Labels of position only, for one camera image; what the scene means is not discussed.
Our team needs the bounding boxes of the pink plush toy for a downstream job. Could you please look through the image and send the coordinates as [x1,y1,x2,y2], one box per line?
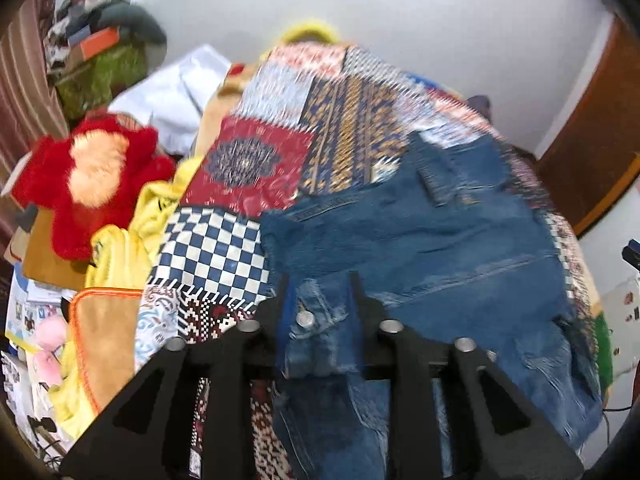
[30,317,69,382]

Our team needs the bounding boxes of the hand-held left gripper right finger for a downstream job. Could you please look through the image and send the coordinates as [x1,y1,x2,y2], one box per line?
[347,271,586,480]

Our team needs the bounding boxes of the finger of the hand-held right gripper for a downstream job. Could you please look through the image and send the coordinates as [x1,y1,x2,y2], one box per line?
[621,240,640,274]

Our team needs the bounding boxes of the patchwork printed blanket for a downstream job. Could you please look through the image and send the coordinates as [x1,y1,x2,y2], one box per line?
[135,42,601,480]

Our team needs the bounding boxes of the red plush toy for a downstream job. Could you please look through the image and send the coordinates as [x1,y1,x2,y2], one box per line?
[11,115,177,261]

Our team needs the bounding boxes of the green cloth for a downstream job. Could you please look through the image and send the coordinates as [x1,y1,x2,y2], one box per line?
[594,312,615,392]

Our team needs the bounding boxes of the scattered printed papers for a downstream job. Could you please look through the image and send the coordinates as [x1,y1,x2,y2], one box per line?
[0,260,67,411]

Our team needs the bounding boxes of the orange box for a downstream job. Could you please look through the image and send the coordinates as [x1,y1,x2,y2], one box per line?
[77,27,121,59]

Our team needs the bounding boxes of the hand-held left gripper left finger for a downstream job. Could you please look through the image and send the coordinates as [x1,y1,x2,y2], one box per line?
[60,274,296,480]

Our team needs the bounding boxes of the white cloth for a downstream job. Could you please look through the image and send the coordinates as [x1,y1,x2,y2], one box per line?
[107,44,234,157]

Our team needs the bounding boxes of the brown wooden door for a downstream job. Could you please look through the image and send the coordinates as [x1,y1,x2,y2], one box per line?
[535,12,640,239]

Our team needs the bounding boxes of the grey pillow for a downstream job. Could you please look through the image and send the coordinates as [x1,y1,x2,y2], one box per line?
[100,2,168,47]

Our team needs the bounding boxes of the cartoon wall sticker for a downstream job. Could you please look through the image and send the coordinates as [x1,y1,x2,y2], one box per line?
[620,291,640,324]

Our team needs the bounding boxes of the blue denim jeans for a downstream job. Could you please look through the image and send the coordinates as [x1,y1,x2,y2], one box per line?
[260,132,606,480]

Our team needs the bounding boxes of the tan blanket with orange trim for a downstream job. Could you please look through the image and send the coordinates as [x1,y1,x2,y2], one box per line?
[69,287,147,419]

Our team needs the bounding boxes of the green patterned table cover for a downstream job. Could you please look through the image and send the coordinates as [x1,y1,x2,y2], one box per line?
[52,42,149,121]

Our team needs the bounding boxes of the pile of clutter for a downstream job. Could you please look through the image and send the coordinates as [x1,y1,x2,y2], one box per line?
[45,0,131,71]

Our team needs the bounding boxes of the striped brown curtain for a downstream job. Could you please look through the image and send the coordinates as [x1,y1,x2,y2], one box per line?
[0,0,71,186]

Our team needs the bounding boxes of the yellow fluffy cushion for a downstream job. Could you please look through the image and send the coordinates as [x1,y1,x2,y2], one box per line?
[277,17,343,46]

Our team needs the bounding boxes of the yellow blanket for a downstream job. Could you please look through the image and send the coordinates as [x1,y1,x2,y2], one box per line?
[47,155,206,441]

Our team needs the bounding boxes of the brown cardboard piece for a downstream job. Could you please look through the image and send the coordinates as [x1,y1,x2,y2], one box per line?
[22,207,92,291]

